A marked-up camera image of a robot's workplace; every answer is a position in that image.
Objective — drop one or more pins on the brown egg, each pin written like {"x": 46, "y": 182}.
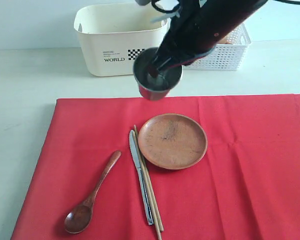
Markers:
{"x": 224, "y": 41}

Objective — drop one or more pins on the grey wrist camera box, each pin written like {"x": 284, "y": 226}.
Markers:
{"x": 142, "y": 2}

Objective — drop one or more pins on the cream plastic bin WORLD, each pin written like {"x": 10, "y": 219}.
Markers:
{"x": 112, "y": 35}

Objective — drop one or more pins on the brown wooden plate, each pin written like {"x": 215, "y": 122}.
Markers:
{"x": 172, "y": 141}

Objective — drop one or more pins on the dark wooden spoon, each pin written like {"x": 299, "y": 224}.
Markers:
{"x": 79, "y": 218}

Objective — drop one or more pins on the wooden chopstick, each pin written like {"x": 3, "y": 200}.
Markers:
{"x": 158, "y": 233}
{"x": 151, "y": 190}

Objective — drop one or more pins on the white perforated plastic basket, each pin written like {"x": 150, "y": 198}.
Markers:
{"x": 226, "y": 57}

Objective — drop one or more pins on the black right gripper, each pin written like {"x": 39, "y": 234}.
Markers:
{"x": 184, "y": 43}

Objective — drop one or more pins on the silver table knife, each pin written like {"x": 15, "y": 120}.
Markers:
{"x": 133, "y": 150}

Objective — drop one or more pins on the stainless steel cup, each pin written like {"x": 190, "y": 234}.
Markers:
{"x": 154, "y": 88}

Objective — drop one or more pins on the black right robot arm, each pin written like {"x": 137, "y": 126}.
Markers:
{"x": 220, "y": 16}

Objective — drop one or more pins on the red table cloth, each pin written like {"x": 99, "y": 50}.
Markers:
{"x": 247, "y": 186}

